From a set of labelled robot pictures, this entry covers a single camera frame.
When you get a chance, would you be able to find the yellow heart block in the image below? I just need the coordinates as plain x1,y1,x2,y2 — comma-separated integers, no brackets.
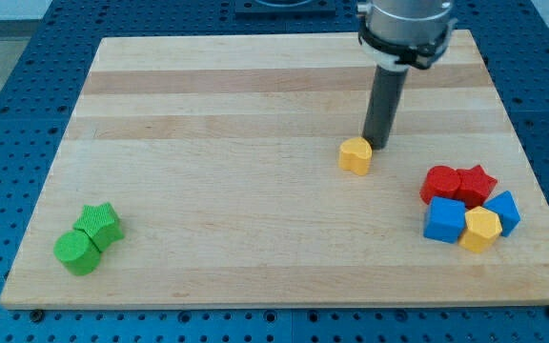
337,137,373,176

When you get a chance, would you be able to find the wooden board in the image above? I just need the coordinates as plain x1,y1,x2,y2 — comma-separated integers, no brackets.
0,30,549,310

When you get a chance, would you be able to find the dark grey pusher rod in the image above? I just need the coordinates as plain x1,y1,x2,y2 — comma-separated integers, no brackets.
362,66,407,151

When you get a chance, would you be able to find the red cylinder block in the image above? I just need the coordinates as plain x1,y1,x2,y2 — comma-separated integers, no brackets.
419,165,461,205

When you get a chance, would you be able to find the blue cube block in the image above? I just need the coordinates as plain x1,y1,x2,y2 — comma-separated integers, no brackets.
423,196,465,244

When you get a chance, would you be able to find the green star block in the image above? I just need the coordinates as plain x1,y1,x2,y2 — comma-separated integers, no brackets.
72,202,125,252

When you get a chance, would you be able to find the red star block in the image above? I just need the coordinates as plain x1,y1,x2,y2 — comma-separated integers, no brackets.
454,165,498,209

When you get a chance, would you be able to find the green cylinder block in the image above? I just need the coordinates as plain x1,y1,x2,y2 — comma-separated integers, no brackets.
53,230,100,276

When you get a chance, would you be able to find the yellow hexagon block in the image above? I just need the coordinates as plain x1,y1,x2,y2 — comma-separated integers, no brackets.
458,207,502,253

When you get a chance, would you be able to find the blue pentagon block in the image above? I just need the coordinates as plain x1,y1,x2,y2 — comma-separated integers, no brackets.
482,191,521,237

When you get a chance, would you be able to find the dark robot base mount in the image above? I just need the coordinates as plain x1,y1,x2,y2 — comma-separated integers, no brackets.
234,0,336,17

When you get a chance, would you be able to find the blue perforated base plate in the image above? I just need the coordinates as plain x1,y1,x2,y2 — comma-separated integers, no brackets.
0,0,549,342

